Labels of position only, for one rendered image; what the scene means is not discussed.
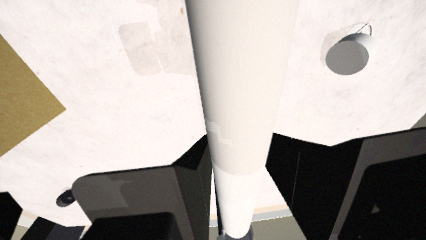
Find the white cylindrical rod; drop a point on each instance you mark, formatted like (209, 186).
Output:
(241, 52)

